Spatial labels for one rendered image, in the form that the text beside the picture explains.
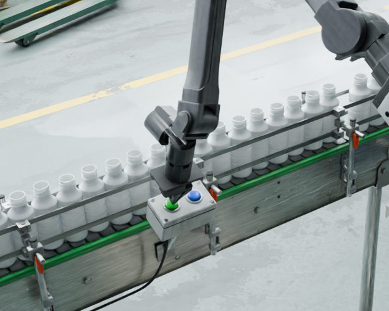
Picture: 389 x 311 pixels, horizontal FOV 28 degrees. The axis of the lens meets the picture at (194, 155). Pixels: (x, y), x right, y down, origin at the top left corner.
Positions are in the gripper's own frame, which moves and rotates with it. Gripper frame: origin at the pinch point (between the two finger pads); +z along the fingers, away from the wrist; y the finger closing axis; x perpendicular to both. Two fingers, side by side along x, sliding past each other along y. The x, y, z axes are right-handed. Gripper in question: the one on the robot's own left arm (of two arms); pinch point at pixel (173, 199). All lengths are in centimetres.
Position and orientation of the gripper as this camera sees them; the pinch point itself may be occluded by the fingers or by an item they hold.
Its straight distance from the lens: 173.3
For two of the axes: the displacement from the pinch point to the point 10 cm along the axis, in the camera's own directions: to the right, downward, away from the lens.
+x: 5.1, 6.8, -5.3
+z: -1.2, 6.7, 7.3
